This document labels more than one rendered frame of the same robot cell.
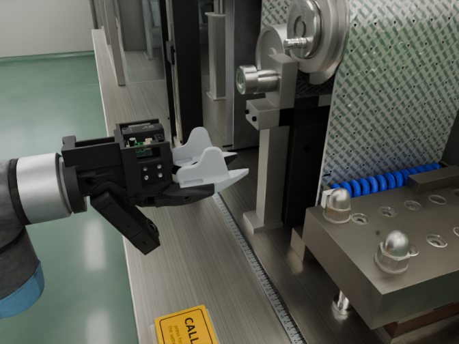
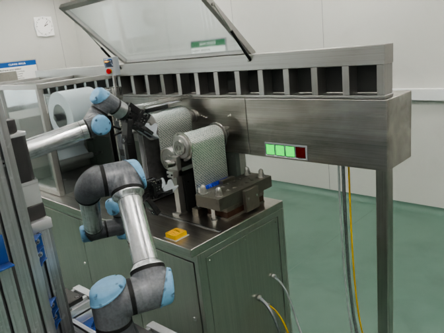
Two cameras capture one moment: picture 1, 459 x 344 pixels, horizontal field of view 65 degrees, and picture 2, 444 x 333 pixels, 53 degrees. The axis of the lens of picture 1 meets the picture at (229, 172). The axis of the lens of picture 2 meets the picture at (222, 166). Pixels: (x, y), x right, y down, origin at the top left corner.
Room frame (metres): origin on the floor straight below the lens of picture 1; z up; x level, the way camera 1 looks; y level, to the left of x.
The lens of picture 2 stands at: (-1.52, 0.65, 1.73)
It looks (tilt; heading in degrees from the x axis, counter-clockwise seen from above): 16 degrees down; 335
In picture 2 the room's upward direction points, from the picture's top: 6 degrees counter-clockwise
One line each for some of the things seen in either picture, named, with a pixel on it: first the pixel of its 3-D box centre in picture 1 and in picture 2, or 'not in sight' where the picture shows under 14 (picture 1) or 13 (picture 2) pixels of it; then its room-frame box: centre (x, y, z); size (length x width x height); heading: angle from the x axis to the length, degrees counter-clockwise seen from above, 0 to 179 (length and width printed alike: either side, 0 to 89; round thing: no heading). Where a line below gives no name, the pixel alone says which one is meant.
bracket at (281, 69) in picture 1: (265, 151); (176, 185); (0.53, -0.06, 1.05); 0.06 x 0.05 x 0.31; 109
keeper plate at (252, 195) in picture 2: not in sight; (251, 198); (0.32, -0.37, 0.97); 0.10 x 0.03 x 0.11; 109
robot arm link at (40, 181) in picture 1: (50, 185); not in sight; (0.34, 0.20, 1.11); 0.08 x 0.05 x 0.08; 19
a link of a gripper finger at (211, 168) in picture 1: (214, 167); (170, 185); (0.38, 0.02, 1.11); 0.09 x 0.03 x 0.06; 100
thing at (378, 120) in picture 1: (393, 128); (211, 168); (0.50, -0.25, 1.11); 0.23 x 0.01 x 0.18; 109
